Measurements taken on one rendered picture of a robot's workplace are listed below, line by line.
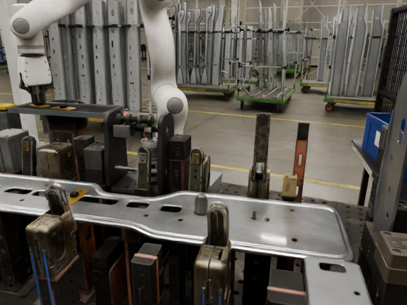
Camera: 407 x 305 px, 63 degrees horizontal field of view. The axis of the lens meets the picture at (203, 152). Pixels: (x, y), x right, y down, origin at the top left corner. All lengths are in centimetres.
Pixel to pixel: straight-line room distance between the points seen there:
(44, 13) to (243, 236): 91
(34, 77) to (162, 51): 46
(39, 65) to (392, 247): 117
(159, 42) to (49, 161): 58
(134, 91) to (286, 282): 487
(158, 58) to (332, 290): 99
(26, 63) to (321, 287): 111
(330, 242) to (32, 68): 108
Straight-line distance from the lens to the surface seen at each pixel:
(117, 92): 550
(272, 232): 75
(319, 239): 75
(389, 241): 68
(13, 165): 120
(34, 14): 123
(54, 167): 109
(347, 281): 66
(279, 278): 66
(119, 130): 98
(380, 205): 82
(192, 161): 92
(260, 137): 88
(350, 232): 142
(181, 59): 871
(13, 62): 489
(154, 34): 131
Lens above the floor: 139
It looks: 19 degrees down
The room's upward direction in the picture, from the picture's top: straight up
